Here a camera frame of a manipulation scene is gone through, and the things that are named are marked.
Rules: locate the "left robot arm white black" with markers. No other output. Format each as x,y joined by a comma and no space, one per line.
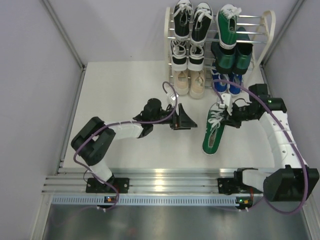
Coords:
94,139

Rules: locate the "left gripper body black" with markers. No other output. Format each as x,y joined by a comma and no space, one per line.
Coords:
176,122

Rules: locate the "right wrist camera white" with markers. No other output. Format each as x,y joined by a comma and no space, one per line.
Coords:
225,102

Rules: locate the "beige lace sneaker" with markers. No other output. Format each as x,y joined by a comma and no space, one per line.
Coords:
197,87
181,82

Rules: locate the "black white sneaker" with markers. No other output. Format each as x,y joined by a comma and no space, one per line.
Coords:
178,54
196,57

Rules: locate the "cream metal shoe shelf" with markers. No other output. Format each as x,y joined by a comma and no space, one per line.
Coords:
260,29

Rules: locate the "blue sneaker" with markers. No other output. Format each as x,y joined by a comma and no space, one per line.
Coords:
237,79
221,87

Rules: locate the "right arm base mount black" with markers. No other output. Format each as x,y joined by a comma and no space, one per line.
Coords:
229,186

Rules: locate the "black low sneaker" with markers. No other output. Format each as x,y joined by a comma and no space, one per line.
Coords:
202,20
182,13

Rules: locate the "green sneaker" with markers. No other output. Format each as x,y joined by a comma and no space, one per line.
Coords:
214,130
226,20

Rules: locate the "aluminium rail base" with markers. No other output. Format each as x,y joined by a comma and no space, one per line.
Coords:
143,181

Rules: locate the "perforated cable duct grey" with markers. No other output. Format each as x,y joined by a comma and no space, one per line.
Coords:
161,200

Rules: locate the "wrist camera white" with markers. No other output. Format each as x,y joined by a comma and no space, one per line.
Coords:
172,97
225,102

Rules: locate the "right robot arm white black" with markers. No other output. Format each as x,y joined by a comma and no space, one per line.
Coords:
291,180

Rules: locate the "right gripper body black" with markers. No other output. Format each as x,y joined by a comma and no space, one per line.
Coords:
239,114

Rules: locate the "dark green leather shoe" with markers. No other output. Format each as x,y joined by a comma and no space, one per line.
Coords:
243,54
224,58

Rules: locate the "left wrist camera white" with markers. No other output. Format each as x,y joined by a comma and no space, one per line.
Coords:
172,97

